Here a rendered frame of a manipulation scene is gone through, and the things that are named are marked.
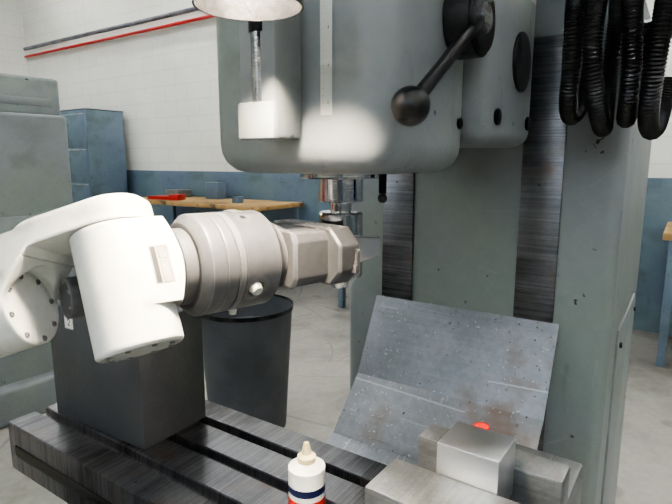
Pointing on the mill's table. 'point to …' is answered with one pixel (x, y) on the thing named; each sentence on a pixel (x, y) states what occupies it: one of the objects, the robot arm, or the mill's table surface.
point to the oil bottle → (306, 478)
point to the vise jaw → (423, 488)
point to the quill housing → (352, 92)
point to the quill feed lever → (464, 25)
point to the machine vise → (539, 473)
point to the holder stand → (130, 384)
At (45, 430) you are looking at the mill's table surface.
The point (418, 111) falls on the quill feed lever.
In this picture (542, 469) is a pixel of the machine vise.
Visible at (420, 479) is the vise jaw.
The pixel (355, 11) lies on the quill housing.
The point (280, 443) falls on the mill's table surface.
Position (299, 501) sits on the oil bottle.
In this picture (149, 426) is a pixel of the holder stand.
